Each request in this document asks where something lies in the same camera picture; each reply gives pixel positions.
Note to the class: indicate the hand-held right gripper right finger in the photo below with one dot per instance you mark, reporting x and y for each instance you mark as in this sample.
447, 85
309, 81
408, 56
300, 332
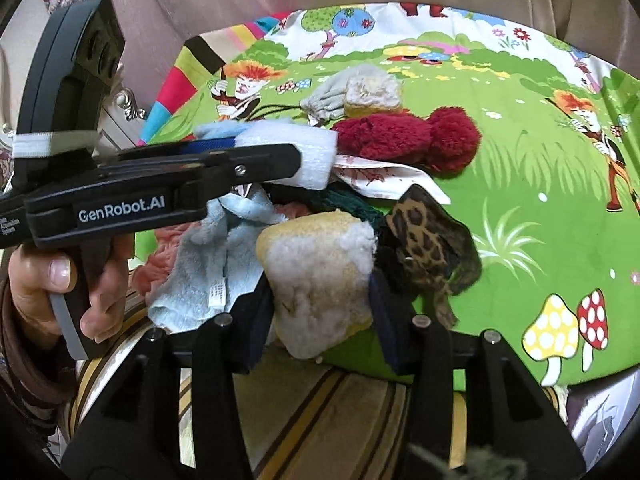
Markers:
385, 325

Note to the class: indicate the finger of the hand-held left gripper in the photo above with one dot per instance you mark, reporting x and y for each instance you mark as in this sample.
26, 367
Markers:
260, 160

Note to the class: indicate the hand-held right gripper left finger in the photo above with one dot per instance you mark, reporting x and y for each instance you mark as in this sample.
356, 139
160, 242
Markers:
252, 330

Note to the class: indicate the blue ribbed cloth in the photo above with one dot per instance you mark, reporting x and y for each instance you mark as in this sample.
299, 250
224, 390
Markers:
217, 131

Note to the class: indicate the white foam block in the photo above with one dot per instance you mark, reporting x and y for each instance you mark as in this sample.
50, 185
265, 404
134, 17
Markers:
315, 150

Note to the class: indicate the light blue towel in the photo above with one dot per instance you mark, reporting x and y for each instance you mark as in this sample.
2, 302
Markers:
210, 265

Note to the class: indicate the yellow white fuzzy sock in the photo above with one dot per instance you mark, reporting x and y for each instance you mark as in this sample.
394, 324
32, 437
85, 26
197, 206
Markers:
315, 280

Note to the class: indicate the red fluffy cloth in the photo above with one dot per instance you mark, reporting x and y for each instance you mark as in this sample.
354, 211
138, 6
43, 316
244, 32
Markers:
400, 135

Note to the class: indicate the person's left forearm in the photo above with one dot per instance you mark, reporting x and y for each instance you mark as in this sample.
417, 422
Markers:
25, 385

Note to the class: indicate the person's left hand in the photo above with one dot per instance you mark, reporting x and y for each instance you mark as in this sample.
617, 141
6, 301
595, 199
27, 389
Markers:
45, 272

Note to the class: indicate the dark green cloth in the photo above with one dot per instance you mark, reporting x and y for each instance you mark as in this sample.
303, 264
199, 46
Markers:
350, 205

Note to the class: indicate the leopard print cloth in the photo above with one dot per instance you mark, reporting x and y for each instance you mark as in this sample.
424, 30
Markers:
420, 230

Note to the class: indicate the brown striped bedsheet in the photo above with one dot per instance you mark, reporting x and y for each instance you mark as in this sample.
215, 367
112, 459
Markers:
320, 410

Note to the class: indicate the coral pink cloth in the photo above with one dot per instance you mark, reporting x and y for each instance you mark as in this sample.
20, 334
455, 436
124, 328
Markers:
160, 255

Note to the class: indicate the white red printed cloth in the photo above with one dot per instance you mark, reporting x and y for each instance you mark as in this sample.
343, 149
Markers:
385, 180

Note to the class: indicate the small yellow white sponge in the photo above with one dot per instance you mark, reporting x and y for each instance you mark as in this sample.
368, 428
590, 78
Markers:
372, 92

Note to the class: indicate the cartoon printed blanket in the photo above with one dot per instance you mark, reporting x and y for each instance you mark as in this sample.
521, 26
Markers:
525, 185

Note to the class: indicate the white grey printed cloth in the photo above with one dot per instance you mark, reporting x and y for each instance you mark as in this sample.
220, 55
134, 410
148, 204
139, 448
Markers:
600, 410

